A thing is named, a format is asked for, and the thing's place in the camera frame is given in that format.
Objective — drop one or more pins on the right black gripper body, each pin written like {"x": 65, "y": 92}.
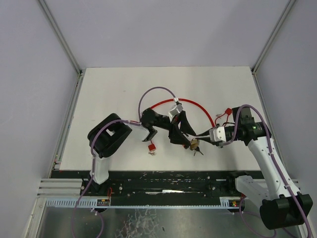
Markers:
{"x": 228, "y": 134}

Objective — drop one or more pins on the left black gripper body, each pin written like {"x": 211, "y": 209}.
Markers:
{"x": 176, "y": 127}

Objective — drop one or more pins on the brass padlock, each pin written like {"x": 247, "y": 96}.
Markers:
{"x": 194, "y": 145}

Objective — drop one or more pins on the red padlock with thin cable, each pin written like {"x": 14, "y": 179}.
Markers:
{"x": 226, "y": 113}

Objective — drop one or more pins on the thick red cable lock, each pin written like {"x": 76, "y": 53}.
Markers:
{"x": 187, "y": 101}

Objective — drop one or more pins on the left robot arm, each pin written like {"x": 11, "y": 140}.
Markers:
{"x": 106, "y": 138}

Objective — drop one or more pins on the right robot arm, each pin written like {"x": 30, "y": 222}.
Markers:
{"x": 281, "y": 204}

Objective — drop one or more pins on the small red padlock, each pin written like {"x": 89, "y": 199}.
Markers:
{"x": 152, "y": 148}

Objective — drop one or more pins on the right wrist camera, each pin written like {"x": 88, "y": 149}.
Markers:
{"x": 218, "y": 134}

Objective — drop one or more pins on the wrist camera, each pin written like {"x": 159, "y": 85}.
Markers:
{"x": 175, "y": 110}
{"x": 218, "y": 134}

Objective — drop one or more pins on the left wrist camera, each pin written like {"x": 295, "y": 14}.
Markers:
{"x": 175, "y": 110}

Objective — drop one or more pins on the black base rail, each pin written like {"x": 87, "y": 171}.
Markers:
{"x": 166, "y": 188}

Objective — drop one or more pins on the left aluminium frame post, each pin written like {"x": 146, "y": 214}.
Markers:
{"x": 59, "y": 35}

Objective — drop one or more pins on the aluminium frame post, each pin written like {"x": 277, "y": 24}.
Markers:
{"x": 274, "y": 33}
{"x": 59, "y": 35}

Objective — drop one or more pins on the right aluminium frame post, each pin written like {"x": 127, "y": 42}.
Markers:
{"x": 274, "y": 33}

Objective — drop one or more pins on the white cable duct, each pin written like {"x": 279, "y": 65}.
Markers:
{"x": 84, "y": 202}

